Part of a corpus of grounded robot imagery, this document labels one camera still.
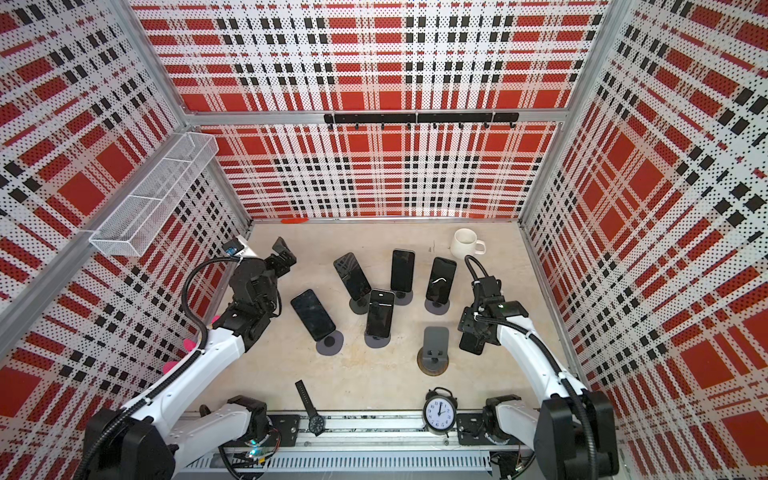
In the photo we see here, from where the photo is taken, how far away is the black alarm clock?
73 cm

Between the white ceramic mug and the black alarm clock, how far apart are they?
1.55 ft

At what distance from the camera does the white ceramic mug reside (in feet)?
3.50
